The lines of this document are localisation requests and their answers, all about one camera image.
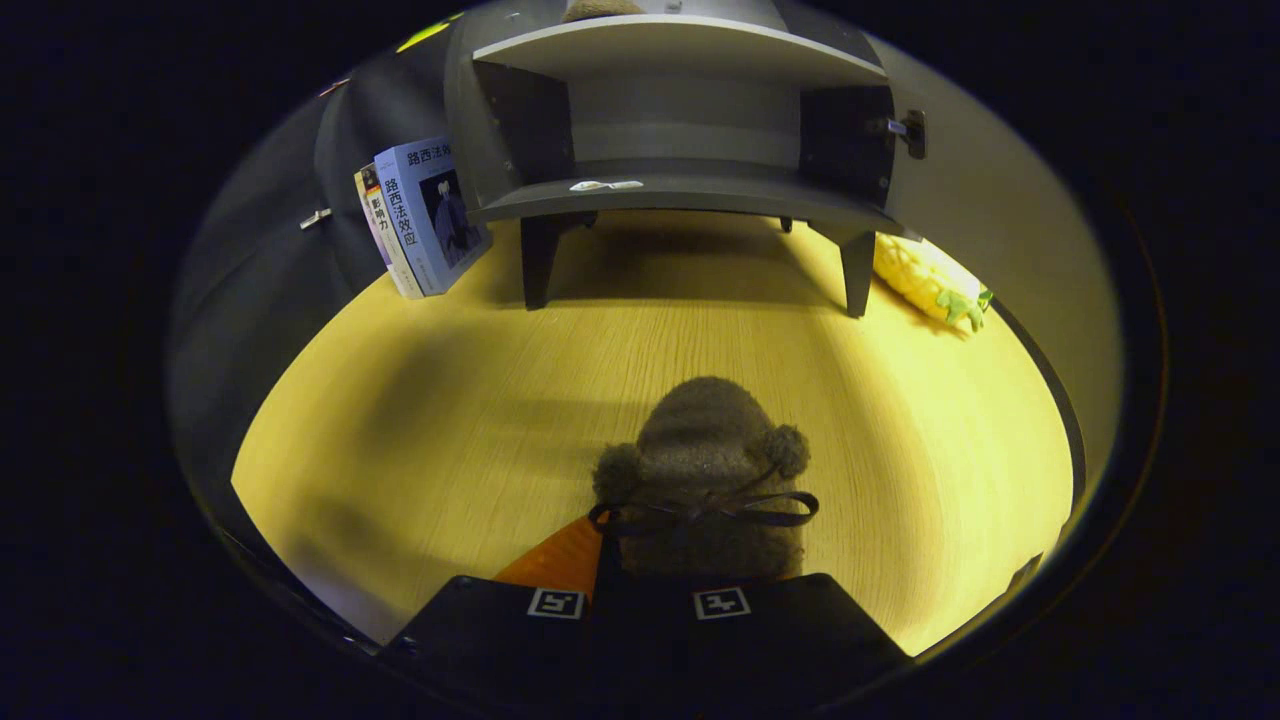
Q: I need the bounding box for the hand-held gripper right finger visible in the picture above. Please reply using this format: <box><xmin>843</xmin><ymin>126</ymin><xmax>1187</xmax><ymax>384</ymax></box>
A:
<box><xmin>665</xmin><ymin>572</ymin><xmax>913</xmax><ymax>720</ymax></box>

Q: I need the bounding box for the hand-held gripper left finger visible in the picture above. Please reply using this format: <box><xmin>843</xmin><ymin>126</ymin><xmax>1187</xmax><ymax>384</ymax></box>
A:
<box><xmin>378</xmin><ymin>515</ymin><xmax>621</xmax><ymax>720</ymax></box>

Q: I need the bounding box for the grey shoe cabinet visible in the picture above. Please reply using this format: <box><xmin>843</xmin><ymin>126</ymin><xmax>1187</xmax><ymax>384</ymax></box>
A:
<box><xmin>443</xmin><ymin>0</ymin><xmax>926</xmax><ymax>319</ymax></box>

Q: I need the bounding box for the yellow plush toy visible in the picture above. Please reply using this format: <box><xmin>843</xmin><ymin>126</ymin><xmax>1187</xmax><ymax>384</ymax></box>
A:
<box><xmin>873</xmin><ymin>232</ymin><xmax>994</xmax><ymax>336</ymax></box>

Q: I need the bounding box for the blue book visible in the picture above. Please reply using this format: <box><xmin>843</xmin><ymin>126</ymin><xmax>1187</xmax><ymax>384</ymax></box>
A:
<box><xmin>373</xmin><ymin>136</ymin><xmax>493</xmax><ymax>297</ymax></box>

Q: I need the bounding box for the black backdrop cloth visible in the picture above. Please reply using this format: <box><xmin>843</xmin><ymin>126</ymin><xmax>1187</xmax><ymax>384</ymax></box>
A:
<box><xmin>168</xmin><ymin>10</ymin><xmax>481</xmax><ymax>481</ymax></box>

